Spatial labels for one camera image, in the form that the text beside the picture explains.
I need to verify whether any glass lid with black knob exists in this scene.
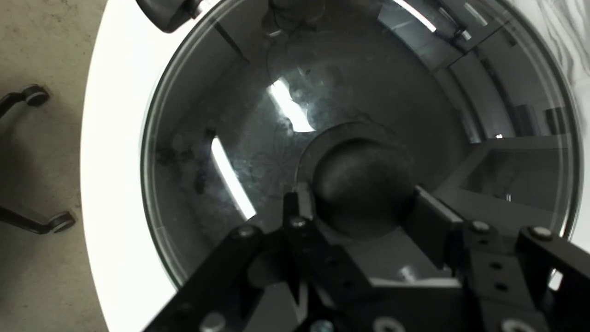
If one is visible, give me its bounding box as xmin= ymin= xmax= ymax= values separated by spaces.
xmin=139 ymin=0 xmax=583 ymax=292

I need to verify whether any black caster wheel base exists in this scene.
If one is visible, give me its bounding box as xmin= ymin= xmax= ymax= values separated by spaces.
xmin=0 ymin=83 xmax=80 ymax=236

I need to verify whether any white printed cloth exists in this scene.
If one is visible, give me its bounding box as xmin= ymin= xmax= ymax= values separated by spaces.
xmin=509 ymin=0 xmax=590 ymax=89

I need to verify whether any black pot with handles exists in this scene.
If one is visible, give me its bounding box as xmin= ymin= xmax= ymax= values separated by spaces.
xmin=135 ymin=0 xmax=583 ymax=292

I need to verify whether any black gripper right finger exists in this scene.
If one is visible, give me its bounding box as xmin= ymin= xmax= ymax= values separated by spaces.
xmin=406 ymin=185 xmax=590 ymax=332

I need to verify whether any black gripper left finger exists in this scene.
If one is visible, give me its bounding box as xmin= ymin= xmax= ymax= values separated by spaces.
xmin=144 ymin=181 xmax=373 ymax=332

